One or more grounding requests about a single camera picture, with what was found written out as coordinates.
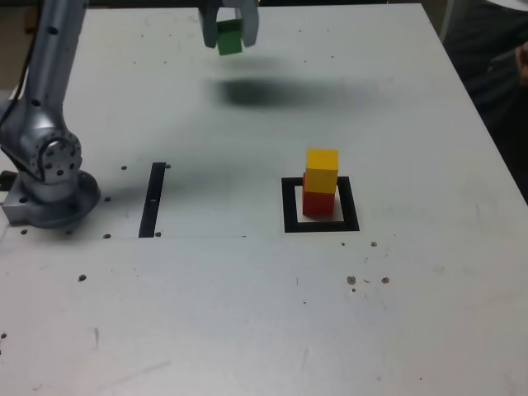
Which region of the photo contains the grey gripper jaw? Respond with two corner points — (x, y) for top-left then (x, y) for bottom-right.
(224, 0), (261, 49)

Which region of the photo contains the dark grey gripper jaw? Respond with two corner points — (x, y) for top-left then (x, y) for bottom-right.
(197, 0), (224, 50)

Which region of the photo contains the green cube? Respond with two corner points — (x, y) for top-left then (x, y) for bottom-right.
(216, 19), (244, 57)

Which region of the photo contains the yellow cube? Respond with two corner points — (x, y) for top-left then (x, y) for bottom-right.
(304, 148), (340, 195)

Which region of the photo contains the red cube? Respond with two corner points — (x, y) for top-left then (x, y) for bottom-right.
(302, 172), (336, 217)

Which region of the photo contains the black tape square outline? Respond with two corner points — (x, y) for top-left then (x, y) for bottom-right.
(280, 176), (361, 233)

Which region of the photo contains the person's hand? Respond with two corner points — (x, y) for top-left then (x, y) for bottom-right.
(515, 40), (528, 86)

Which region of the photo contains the brown cardboard box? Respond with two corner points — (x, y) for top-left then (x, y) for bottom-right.
(24, 6), (45, 35)

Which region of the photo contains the black tape strip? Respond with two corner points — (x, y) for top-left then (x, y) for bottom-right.
(138, 162), (167, 239)

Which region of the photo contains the person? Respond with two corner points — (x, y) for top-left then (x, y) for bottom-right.
(443, 0), (528, 207)

